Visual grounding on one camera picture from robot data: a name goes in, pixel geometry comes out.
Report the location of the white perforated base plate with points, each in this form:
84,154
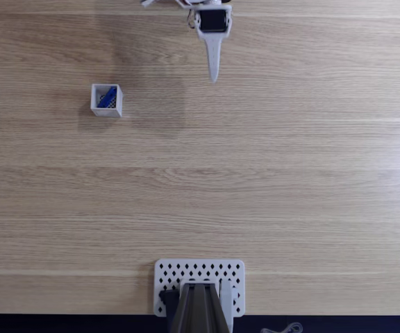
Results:
172,270

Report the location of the black stand bracket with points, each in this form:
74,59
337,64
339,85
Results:
168,299

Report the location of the white stand bracket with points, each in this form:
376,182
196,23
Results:
226,298

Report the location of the blue clothes peg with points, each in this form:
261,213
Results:
108,97

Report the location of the small white lattice crate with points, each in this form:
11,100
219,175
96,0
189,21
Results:
100,111

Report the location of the dark aluminium stand column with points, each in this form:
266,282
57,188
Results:
200,308

